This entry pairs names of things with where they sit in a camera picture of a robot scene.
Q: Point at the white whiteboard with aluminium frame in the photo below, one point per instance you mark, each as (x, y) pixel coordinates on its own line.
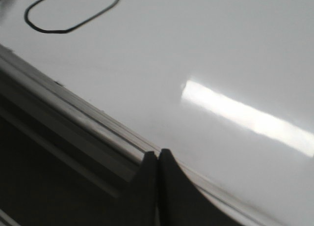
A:
(226, 85)

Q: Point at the grey metal table frame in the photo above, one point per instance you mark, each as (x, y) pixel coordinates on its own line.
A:
(54, 172)

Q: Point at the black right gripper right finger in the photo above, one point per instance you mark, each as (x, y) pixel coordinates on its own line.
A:
(180, 203)

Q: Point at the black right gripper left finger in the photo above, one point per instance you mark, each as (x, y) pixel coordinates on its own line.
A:
(136, 204)

